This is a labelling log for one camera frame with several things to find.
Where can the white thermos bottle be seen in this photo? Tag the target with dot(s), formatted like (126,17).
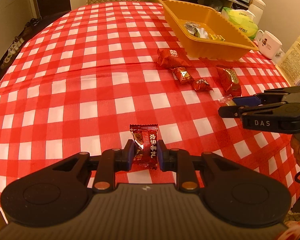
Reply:
(257,8)

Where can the green tissue pack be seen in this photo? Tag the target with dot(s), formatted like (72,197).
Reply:
(242,22)

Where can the large red picture packet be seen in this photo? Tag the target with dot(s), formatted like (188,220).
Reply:
(228,78)

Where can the orange plastic tray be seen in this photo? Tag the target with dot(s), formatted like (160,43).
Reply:
(215,51)

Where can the white mug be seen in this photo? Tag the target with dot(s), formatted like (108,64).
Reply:
(268,45)

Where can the white cabinet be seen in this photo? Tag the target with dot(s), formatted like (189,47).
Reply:
(7,17)

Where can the red checkered tablecloth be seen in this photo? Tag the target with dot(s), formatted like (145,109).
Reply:
(65,92)

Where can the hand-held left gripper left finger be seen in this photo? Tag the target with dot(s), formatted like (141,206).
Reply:
(130,155)

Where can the sunflower seed bag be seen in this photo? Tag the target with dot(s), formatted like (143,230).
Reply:
(297,57)

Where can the small red candy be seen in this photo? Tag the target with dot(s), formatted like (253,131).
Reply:
(202,85)

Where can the red packet white print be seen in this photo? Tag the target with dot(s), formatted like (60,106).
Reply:
(170,57)

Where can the row of shoes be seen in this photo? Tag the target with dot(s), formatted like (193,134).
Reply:
(17,45)

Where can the red gold candy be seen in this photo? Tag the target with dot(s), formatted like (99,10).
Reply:
(182,75)

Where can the silver pouch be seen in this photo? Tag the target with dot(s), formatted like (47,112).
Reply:
(203,32)

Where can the yellow candy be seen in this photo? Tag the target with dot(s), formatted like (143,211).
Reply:
(217,37)

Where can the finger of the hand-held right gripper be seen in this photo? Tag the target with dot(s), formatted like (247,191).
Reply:
(240,110)
(247,100)

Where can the clear candy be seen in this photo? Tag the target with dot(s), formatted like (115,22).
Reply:
(226,100)

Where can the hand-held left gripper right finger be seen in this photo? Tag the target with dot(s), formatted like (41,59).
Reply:
(160,155)

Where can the dark red candy packet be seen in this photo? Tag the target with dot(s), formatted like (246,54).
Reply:
(150,142)

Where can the silver snack bar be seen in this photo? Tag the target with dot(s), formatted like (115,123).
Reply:
(191,27)

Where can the woven seat cushion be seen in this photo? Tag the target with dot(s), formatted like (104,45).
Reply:
(297,217)

